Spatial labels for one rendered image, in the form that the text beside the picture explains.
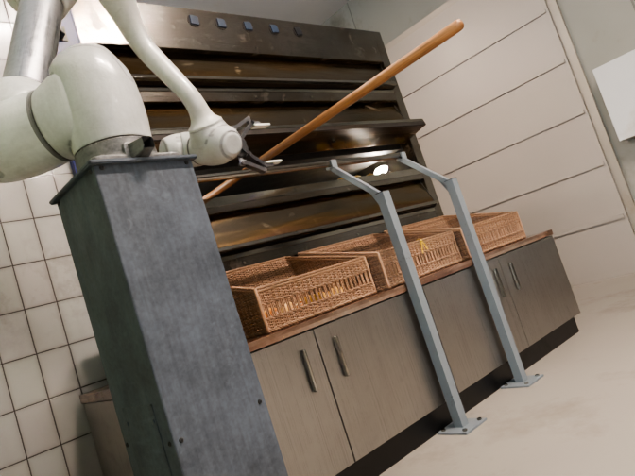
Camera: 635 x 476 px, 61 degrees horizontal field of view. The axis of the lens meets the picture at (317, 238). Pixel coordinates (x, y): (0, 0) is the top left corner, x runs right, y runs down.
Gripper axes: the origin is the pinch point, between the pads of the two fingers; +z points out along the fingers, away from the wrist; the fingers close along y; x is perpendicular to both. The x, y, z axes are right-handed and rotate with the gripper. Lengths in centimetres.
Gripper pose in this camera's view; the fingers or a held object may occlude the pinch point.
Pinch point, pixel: (271, 144)
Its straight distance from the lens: 189.9
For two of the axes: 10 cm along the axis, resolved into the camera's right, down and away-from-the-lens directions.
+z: 7.3, -1.7, 6.6
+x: 6.1, -2.7, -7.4
